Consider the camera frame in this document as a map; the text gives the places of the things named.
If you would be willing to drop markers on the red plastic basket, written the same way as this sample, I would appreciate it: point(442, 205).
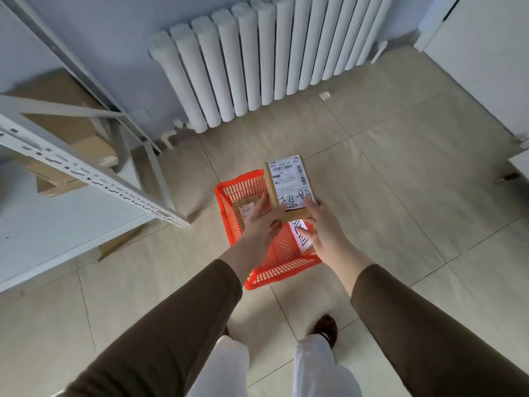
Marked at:
point(239, 180)

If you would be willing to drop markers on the white plastic scrap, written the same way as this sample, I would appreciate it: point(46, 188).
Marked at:
point(324, 95)

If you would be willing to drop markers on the white metal shelving rack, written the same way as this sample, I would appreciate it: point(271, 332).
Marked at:
point(49, 235)

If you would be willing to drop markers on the person's right leg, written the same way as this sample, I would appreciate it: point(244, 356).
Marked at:
point(322, 372)

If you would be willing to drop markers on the yellow-taped cardboard box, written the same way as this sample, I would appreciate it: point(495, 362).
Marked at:
point(244, 214)

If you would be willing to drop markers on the person's left hand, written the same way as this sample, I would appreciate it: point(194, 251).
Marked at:
point(256, 235)

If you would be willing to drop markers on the person's right hand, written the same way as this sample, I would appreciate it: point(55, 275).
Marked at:
point(328, 239)

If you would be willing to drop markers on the person's right forearm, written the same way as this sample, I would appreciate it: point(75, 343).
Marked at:
point(413, 334)

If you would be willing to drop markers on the person's brown shoe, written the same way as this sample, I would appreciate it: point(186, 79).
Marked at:
point(225, 331)
point(326, 328)

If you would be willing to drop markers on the white radiator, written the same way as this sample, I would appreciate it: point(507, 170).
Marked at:
point(248, 57)

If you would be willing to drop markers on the white cabinet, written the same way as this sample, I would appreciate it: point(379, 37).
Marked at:
point(521, 163)

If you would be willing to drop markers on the white door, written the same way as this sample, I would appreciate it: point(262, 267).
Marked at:
point(487, 57)

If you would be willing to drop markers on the person's left forearm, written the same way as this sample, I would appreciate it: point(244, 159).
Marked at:
point(165, 334)

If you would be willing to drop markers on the small cardboard box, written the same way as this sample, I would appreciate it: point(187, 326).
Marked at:
point(289, 181)

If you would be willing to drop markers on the white paper sign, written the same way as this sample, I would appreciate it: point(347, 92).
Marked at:
point(299, 239)

